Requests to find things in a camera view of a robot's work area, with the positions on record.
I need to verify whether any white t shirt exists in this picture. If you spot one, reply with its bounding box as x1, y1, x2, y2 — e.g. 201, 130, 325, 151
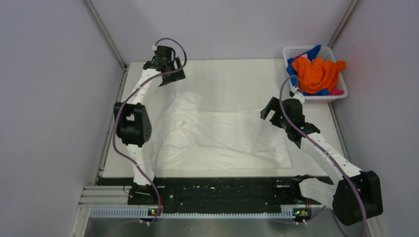
152, 91, 292, 171

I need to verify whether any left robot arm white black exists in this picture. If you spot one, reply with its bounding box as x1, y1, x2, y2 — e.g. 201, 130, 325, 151
112, 45, 187, 204

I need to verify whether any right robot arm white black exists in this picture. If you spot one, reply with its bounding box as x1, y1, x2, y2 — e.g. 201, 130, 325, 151
260, 97, 383, 226

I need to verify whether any orange t shirt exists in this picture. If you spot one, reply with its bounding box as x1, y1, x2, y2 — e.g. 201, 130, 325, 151
292, 57, 346, 96

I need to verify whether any pink garment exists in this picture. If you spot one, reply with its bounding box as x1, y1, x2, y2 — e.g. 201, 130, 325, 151
329, 88, 344, 96

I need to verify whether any blue t shirt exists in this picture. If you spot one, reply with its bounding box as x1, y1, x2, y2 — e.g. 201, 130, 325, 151
283, 44, 322, 88

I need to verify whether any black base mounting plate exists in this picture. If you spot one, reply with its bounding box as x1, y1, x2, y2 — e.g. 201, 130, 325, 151
97, 177, 320, 215

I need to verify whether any grey aluminium corner post left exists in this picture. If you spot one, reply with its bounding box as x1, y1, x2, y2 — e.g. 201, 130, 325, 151
82, 0, 127, 70

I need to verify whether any grey aluminium corner post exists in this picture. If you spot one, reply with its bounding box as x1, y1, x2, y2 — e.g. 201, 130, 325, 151
327, 0, 363, 48
82, 0, 127, 70

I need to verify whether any grey aluminium corner post right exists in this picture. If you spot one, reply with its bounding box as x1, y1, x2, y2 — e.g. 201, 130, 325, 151
327, 0, 363, 48

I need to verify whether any aluminium rail frame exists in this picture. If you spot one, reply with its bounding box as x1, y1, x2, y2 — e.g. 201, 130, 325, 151
79, 186, 128, 206

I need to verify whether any grey slotted cable duct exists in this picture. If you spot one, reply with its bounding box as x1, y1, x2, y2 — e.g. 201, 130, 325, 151
89, 207, 308, 219

